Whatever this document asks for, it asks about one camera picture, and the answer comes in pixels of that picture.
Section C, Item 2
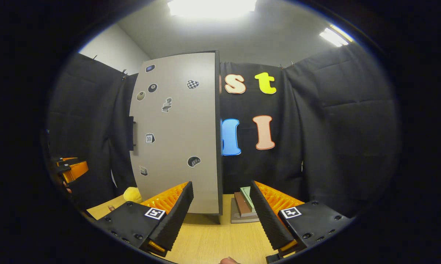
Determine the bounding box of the yellow round bun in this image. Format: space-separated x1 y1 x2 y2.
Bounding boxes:
123 187 143 204

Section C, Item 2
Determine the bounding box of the brown book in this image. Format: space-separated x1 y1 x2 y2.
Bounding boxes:
234 191 257 217

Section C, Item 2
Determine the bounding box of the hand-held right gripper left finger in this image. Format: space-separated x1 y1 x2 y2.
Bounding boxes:
92 181 194 257

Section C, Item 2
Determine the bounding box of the dark grey cabinet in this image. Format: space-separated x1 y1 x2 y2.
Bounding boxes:
128 51 224 225

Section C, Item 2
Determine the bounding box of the large ceiling light panel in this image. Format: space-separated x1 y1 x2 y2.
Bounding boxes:
167 0 257 19

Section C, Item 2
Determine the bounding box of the black door handle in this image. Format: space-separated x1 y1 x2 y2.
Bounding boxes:
128 116 136 151

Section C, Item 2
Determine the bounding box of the grey book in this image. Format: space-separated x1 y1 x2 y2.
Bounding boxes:
230 197 260 223

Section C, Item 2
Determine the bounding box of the black backdrop cloth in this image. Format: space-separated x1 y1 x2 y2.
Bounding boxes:
46 42 402 219

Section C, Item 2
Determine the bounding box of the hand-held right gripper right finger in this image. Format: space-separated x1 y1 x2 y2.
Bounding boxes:
249 180 353 263

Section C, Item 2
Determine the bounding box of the small ceiling light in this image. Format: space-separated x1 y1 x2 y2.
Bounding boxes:
319 25 354 47

